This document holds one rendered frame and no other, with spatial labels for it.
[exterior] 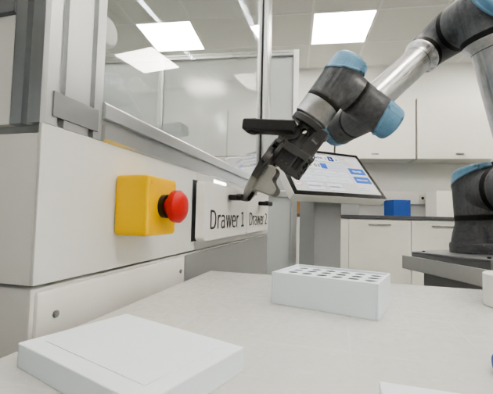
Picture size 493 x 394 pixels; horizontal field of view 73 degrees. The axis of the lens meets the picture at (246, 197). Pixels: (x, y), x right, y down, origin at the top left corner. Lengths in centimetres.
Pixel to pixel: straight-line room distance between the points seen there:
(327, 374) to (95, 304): 26
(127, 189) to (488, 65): 84
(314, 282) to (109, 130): 29
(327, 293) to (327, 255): 123
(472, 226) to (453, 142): 341
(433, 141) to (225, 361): 419
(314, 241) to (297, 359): 132
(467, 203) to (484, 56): 36
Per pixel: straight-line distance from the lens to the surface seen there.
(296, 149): 69
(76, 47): 41
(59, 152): 36
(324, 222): 161
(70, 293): 39
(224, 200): 71
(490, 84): 99
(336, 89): 72
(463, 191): 105
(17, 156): 37
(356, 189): 163
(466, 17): 101
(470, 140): 451
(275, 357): 28
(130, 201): 41
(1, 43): 42
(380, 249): 375
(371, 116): 75
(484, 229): 105
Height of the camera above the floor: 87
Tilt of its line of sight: 3 degrees up
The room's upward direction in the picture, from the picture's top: 1 degrees clockwise
